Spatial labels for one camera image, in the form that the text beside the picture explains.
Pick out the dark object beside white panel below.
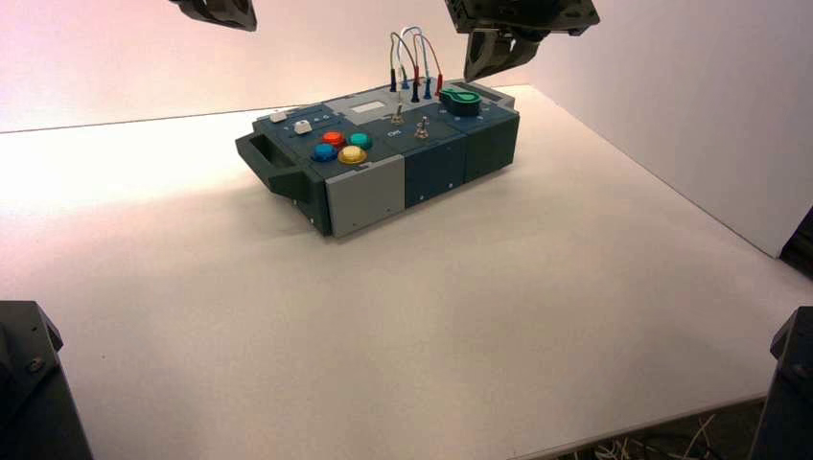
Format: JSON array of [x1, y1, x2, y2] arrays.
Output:
[[778, 206, 813, 279]]

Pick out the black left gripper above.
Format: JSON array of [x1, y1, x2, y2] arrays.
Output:
[[169, 0, 259, 33]]

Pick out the white jumper cable blue plugs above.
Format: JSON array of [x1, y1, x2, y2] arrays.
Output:
[[400, 26, 433, 101]]

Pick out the green rotary knob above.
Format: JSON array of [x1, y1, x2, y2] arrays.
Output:
[[439, 87, 482, 118]]

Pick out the dark blue grey control box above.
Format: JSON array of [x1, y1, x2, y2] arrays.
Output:
[[234, 79, 522, 240]]

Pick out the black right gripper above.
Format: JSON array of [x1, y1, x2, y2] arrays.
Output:
[[443, 0, 601, 83]]

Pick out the red jumper cable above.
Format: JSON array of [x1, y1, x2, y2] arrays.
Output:
[[412, 33, 445, 97]]

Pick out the grey jumper cable black plugs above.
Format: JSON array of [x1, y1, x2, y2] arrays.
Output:
[[388, 32, 422, 104]]

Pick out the loose white wires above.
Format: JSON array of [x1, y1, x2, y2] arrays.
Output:
[[593, 415, 722, 460]]

